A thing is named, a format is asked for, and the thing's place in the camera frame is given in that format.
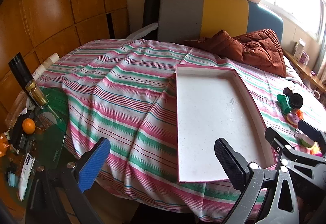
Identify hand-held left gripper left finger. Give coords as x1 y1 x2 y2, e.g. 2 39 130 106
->
25 137 111 224

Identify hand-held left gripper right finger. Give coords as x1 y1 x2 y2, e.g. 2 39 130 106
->
214 137 300 224

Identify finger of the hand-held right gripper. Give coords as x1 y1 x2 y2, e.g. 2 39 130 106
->
265 127 326 181
297 120 326 149

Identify white green bottle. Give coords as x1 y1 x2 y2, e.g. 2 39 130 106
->
297 130 315 148

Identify light purple egg shell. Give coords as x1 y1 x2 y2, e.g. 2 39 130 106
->
286 113 300 126

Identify green plastic toy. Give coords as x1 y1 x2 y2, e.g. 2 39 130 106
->
277 94 291 114

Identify white tray box pink rim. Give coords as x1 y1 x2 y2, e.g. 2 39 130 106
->
176 64 278 183

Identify wooden bedside desk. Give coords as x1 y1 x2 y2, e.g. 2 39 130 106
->
283 48 326 92

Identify white pillow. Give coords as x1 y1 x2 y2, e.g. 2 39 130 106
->
283 57 306 82

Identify striped bed sheet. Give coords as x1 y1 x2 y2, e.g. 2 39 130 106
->
33 39 326 222

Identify green glass side table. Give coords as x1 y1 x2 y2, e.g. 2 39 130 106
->
0 86 69 214

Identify white tube pack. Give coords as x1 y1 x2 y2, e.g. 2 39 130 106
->
18 153 35 201

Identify orange fruit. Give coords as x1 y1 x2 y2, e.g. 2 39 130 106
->
22 118 36 135

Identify white carton box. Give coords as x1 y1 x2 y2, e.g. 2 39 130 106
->
293 38 306 60

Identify glass jar gold contents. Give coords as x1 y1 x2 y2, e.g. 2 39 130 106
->
25 80 49 109

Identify brown quilted blanket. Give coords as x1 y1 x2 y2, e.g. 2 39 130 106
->
184 29 288 78

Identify orange snack bag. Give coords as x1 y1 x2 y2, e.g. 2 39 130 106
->
0 132 11 158

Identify stack of paper cups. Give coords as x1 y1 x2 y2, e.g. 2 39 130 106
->
32 53 60 79

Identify black thermos bottle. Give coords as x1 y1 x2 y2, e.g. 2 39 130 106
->
8 53 33 92

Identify white foam board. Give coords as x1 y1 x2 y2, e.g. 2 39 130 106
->
126 23 159 41

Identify grey yellow blue headboard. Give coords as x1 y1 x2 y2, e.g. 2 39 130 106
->
156 0 284 47

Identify wooden wardrobe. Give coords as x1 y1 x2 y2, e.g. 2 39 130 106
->
0 0 129 123

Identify black rolled mat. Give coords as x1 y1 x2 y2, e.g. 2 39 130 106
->
142 0 164 32

